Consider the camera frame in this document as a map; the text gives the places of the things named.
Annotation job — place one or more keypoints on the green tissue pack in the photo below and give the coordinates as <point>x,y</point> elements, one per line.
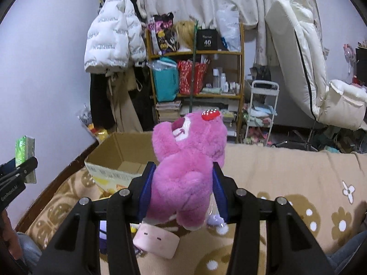
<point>25,149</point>

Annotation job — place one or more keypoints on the pink square plush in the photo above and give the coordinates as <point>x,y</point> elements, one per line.
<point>156,240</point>

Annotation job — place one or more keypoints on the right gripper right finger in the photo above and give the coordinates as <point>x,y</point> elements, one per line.
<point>290,246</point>

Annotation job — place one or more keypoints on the white puffer jacket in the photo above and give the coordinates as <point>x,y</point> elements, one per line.
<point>114,39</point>

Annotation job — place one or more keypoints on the plastic bag of toys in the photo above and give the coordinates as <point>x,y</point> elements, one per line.
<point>85,117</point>

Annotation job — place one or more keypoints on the white reclining chair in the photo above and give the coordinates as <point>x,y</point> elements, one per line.
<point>299,51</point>

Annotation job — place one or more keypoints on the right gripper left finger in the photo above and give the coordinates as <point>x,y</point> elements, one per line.
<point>75,248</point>

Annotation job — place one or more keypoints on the beige patterned blanket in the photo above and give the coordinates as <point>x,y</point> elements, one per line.
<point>328,191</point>

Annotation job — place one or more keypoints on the stack of books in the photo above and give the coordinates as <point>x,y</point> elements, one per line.
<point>168,111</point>

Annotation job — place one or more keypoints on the red gift bag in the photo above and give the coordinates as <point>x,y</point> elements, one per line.
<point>184,73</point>

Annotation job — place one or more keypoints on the blond wig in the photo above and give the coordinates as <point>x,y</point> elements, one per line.
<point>185,31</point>

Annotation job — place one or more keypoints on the black coat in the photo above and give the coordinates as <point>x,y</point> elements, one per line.
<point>100,106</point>

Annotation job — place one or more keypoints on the white trolley cart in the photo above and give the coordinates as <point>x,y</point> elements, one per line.
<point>259,113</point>

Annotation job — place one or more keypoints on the pink plush bear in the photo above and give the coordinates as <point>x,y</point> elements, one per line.
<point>182,184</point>

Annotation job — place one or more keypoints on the green pole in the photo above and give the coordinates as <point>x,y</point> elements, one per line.
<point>193,67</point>

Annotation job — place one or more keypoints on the beige trench coat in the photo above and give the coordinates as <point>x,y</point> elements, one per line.
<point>124,113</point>

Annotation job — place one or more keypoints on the black box with 40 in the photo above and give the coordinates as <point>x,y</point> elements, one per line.
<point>207,39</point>

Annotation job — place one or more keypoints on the person's left hand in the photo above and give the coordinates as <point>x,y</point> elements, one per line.
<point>11,237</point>

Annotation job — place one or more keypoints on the teal shopping bag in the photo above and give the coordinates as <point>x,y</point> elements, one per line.
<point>165,74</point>

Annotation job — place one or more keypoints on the cardboard box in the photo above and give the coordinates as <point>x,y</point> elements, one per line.
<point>120,158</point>

